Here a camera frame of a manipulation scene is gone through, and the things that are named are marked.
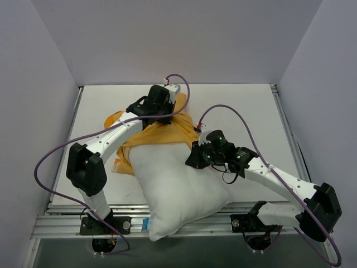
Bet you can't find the orange Mickey Mouse pillowcase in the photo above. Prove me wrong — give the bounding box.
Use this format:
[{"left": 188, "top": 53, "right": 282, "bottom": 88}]
[{"left": 112, "top": 93, "right": 199, "bottom": 175}]

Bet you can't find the white pillow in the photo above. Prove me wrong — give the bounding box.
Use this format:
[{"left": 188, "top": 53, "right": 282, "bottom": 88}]
[{"left": 129, "top": 143, "right": 231, "bottom": 242}]

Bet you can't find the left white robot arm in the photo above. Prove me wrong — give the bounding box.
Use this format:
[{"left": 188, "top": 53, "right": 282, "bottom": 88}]
[{"left": 66, "top": 84, "right": 180, "bottom": 234}]

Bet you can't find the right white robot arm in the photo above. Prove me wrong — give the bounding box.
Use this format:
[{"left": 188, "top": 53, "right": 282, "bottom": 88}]
[{"left": 185, "top": 130, "right": 342, "bottom": 242}]

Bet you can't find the blue pillow label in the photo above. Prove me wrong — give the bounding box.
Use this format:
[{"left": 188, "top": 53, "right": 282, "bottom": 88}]
[{"left": 141, "top": 217, "right": 151, "bottom": 232}]

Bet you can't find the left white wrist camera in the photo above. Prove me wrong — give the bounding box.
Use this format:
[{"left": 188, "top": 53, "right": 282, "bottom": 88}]
[{"left": 163, "top": 83, "right": 181, "bottom": 104}]

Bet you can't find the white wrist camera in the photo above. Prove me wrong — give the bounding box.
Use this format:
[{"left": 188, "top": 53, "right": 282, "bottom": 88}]
[
  {"left": 163, "top": 83, "right": 181, "bottom": 104},
  {"left": 195, "top": 123, "right": 212, "bottom": 146}
]

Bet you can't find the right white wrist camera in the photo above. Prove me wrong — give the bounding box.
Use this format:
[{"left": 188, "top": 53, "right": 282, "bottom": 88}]
[{"left": 195, "top": 123, "right": 212, "bottom": 146}]

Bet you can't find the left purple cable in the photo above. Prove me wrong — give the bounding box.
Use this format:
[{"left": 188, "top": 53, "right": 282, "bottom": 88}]
[{"left": 33, "top": 73, "right": 191, "bottom": 256}]

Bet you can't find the purple cable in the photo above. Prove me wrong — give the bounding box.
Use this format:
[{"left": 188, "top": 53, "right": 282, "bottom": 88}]
[
  {"left": 197, "top": 104, "right": 342, "bottom": 267},
  {"left": 33, "top": 73, "right": 191, "bottom": 256}
]

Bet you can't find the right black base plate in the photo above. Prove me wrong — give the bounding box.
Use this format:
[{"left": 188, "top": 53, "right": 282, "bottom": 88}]
[{"left": 230, "top": 214, "right": 258, "bottom": 233}]

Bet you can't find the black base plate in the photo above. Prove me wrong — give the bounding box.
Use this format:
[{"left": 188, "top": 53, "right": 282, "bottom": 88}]
[
  {"left": 230, "top": 214, "right": 258, "bottom": 233},
  {"left": 79, "top": 216, "right": 131, "bottom": 236}
]

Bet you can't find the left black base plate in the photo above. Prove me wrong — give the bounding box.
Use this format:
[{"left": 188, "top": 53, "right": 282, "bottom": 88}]
[{"left": 79, "top": 216, "right": 131, "bottom": 236}]

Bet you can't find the aluminium front rail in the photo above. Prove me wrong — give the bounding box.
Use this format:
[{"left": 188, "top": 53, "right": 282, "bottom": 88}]
[{"left": 30, "top": 202, "right": 307, "bottom": 240}]

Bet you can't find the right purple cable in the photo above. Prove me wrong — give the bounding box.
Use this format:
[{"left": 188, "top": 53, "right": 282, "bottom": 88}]
[{"left": 197, "top": 104, "right": 342, "bottom": 267}]

